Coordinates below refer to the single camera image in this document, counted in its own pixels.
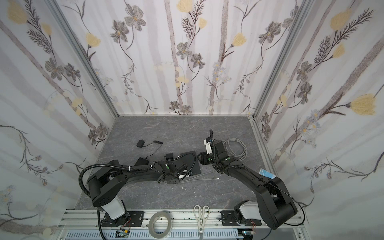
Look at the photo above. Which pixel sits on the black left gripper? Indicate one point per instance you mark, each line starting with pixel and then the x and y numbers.
pixel 182 169

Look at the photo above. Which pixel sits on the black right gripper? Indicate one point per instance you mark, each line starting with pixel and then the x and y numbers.
pixel 214 149

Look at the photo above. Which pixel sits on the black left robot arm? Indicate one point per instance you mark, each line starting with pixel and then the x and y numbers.
pixel 103 182

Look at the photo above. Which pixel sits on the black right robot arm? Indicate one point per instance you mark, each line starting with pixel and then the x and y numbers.
pixel 276 206

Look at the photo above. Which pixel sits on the clear tape roll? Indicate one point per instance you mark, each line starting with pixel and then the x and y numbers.
pixel 160 225

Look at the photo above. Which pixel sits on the blue face mask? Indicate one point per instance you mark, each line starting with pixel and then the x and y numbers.
pixel 267 174

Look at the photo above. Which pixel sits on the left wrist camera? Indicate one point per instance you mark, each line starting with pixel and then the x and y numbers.
pixel 181 176

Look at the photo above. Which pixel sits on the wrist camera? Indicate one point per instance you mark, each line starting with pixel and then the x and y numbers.
pixel 181 176
pixel 208 146

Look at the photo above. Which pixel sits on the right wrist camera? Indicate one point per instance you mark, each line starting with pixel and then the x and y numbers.
pixel 208 146

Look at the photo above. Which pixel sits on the white handled scissors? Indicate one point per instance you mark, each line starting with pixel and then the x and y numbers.
pixel 201 215

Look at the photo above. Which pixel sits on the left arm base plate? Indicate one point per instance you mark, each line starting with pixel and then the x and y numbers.
pixel 129 219

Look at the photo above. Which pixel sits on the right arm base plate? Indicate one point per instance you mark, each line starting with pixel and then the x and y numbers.
pixel 235 219

